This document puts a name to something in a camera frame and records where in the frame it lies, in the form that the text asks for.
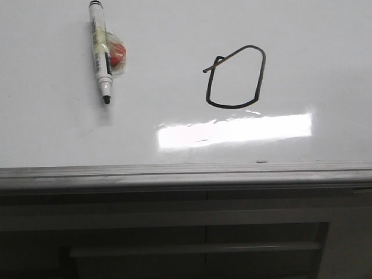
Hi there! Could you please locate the red round magnet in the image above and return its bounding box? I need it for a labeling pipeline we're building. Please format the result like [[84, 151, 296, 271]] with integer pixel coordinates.
[[109, 42, 127, 67]]

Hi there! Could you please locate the white whiteboard marker pen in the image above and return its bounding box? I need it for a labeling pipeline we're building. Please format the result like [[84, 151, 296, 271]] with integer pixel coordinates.
[[89, 1, 113, 105]]

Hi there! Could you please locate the white whiteboard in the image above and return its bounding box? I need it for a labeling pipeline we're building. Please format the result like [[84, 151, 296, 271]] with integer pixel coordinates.
[[1, 1, 371, 167]]

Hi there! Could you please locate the grey cabinet with louvres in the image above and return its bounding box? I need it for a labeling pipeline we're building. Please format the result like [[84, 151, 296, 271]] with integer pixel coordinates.
[[1, 188, 371, 278]]

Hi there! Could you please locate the grey aluminium whiteboard frame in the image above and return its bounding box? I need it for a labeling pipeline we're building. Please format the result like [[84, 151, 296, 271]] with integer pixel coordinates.
[[1, 162, 371, 195]]

